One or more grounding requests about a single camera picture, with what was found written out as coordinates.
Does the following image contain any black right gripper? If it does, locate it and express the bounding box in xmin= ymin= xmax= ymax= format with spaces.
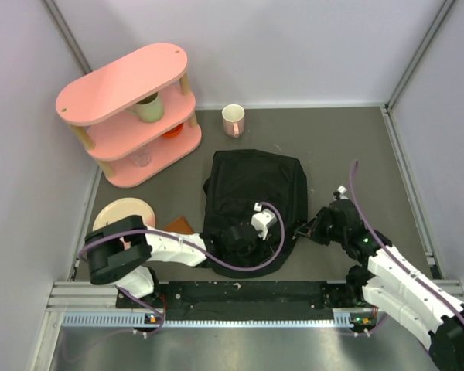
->
xmin=298 ymin=206 xmax=347 ymax=245

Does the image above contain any black student backpack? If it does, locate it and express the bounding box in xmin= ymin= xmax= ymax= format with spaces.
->
xmin=203 ymin=149 xmax=308 ymax=279

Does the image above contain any brown leather wallet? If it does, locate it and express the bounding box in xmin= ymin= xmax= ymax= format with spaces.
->
xmin=163 ymin=216 xmax=194 ymax=235

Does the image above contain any pink mug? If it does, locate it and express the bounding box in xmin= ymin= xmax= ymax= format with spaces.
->
xmin=221 ymin=104 xmax=245 ymax=138

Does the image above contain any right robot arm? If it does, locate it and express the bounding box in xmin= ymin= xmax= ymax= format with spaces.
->
xmin=295 ymin=199 xmax=464 ymax=370

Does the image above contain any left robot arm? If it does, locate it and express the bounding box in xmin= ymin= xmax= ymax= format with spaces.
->
xmin=78 ymin=210 xmax=278 ymax=307

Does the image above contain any pink cream plate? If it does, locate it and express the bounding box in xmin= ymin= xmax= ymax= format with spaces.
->
xmin=92 ymin=197 xmax=156 ymax=230

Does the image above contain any clear glass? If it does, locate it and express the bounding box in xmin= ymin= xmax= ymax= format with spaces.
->
xmin=130 ymin=148 xmax=152 ymax=167

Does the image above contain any orange bowl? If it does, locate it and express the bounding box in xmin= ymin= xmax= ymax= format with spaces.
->
xmin=162 ymin=123 xmax=184 ymax=138

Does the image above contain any green mug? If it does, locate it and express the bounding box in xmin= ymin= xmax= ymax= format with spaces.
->
xmin=126 ymin=93 xmax=164 ymax=123

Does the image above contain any pink three-tier shelf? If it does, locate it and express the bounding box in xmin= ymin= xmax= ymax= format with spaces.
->
xmin=56 ymin=43 xmax=202 ymax=188

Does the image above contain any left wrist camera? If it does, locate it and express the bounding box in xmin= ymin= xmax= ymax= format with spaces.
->
xmin=251 ymin=203 xmax=278 ymax=240

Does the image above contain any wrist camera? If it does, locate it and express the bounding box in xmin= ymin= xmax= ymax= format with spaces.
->
xmin=251 ymin=203 xmax=278 ymax=240
xmin=333 ymin=185 xmax=348 ymax=200

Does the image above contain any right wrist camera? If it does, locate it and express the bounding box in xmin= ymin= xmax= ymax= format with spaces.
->
xmin=333 ymin=185 xmax=348 ymax=200

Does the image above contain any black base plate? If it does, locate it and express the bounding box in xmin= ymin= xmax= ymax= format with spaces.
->
xmin=139 ymin=281 xmax=376 ymax=311

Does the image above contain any slotted cable duct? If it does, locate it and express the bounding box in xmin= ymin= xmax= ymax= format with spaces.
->
xmin=62 ymin=311 xmax=376 ymax=328

